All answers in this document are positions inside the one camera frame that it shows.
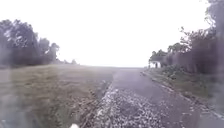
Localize grey gravel path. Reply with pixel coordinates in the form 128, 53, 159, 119
79, 67, 224, 128

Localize grass field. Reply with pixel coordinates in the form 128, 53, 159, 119
0, 63, 118, 128

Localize robot's own part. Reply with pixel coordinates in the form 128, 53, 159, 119
69, 123, 81, 128

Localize grass verge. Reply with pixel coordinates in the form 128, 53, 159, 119
140, 67, 224, 113

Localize dense dark trees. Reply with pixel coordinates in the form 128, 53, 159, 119
148, 0, 224, 76

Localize row of trees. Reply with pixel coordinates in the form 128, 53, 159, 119
0, 18, 78, 68

